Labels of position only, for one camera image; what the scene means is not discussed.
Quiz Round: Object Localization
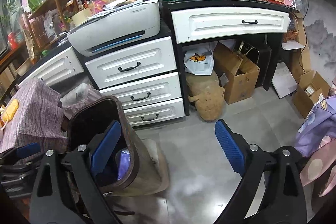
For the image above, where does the wooden shelf rack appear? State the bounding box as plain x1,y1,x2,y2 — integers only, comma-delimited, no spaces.
22,0,80,61

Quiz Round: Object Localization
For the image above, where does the red tin can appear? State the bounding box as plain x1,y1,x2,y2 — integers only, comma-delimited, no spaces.
7,32,18,50

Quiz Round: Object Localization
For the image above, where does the open cardboard box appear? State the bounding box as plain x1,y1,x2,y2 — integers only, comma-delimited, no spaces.
213,43,260,105

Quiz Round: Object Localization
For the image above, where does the purple plastic wrapper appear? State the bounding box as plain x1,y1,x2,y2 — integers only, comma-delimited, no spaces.
116,148,130,181

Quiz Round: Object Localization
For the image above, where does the brown plush toy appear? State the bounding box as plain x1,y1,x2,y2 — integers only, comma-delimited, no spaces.
186,71,225,122

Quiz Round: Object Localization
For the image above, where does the dark brown trash bin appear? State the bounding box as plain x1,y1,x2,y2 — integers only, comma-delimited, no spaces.
68,96,169,197

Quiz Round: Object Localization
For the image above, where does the yellow foam net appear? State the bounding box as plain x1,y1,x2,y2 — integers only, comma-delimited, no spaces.
1,99,19,123

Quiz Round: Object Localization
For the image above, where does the white printer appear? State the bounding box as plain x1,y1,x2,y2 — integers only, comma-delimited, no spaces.
67,0,161,57

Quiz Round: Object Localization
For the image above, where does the white drawer cabinet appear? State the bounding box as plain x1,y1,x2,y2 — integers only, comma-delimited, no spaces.
85,36,185,127

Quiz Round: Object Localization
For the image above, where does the beige tape roll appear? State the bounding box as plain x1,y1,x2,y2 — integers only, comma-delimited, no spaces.
72,8,92,27

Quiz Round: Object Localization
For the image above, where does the white plastic bag orange print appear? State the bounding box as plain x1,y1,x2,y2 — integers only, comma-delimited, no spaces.
183,46,214,76

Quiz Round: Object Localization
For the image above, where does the white desk drawer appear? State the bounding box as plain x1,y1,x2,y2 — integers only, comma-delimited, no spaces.
171,7,290,44

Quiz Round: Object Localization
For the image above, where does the small cardboard box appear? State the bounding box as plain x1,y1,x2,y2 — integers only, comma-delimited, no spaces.
292,71,331,118

